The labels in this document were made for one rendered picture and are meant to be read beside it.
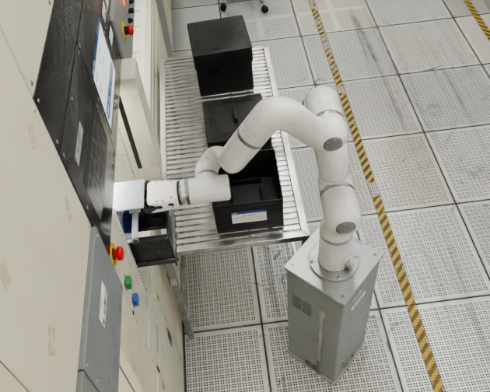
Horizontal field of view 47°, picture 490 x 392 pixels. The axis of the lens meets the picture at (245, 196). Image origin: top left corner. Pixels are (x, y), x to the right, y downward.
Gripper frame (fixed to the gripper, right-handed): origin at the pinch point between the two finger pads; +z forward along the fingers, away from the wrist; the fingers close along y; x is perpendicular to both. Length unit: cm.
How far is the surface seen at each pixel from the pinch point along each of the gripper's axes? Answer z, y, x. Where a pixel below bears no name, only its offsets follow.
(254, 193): -41, 37, -48
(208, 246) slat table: -20, 13, -49
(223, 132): -31, 67, -39
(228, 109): -34, 82, -39
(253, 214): -39, 18, -39
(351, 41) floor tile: -135, 241, -125
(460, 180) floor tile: -167, 92, -125
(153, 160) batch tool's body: -1.9, 42.0, -26.3
